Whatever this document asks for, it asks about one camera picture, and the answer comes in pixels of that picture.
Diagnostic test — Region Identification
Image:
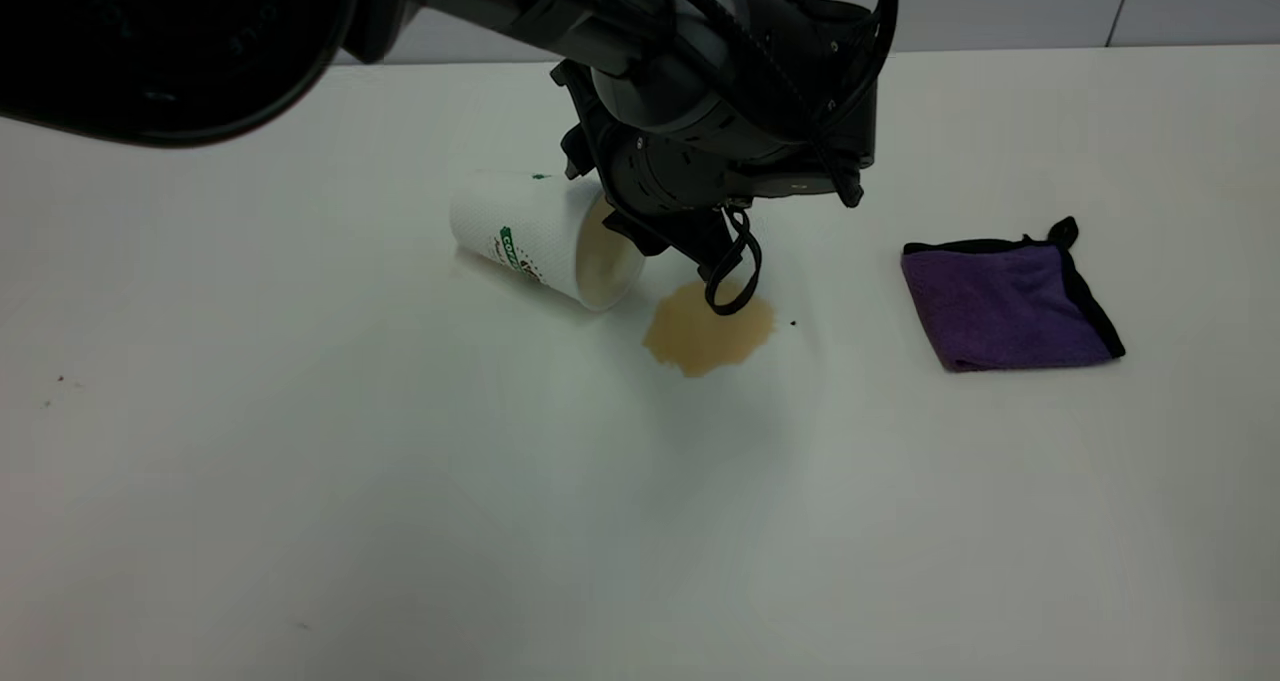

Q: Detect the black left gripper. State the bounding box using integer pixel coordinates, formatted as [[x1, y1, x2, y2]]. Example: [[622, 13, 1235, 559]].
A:
[[552, 59, 837, 283]]

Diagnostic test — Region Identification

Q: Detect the white paper coffee cup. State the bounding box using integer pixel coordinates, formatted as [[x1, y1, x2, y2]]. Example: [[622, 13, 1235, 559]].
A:
[[448, 170, 647, 313]]

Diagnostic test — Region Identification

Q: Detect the purple cloth with black trim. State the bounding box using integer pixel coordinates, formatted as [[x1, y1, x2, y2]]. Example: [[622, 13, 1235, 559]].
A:
[[901, 217, 1127, 374]]

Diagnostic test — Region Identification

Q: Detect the brown coffee spill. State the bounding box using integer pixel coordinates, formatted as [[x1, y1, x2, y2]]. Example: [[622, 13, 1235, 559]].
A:
[[641, 278, 779, 379]]

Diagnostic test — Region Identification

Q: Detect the black left arm looped cable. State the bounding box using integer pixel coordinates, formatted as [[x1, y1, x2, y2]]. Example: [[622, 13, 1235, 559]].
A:
[[704, 206, 764, 318]]

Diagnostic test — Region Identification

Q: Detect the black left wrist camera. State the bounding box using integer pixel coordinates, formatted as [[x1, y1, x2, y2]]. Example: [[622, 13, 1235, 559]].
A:
[[775, 0, 881, 208]]

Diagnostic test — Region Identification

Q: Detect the black left arm thick cable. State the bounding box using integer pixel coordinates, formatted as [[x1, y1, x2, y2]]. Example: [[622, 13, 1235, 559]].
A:
[[815, 0, 901, 152]]

